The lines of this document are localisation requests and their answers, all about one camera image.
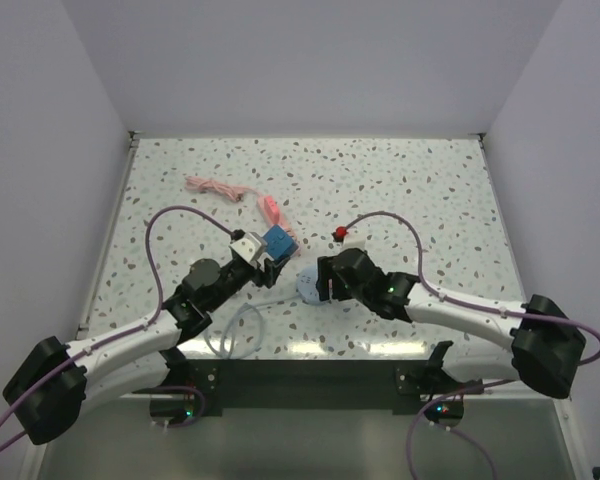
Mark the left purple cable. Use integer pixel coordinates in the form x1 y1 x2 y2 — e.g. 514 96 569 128
0 206 239 454

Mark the pink brown plug adapter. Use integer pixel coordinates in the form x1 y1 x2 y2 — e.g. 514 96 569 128
285 230 299 251

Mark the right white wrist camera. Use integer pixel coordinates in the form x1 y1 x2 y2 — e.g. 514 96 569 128
332 226 366 251

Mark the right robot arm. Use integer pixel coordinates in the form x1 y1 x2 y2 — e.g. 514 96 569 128
316 248 586 399

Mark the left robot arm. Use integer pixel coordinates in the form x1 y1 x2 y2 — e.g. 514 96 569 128
3 257 289 445

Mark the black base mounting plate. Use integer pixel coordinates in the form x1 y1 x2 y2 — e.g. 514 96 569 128
163 360 483 416

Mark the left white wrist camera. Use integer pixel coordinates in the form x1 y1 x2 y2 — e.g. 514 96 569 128
230 232 267 268

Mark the blue cube socket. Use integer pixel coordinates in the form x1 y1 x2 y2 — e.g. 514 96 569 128
263 225 297 260

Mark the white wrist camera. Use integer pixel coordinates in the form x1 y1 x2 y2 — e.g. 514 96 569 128
332 226 366 251
230 232 267 268

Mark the blue round socket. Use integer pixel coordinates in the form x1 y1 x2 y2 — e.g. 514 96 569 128
296 265 325 306

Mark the pink power strip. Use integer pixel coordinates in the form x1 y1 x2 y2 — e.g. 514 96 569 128
185 175 298 242

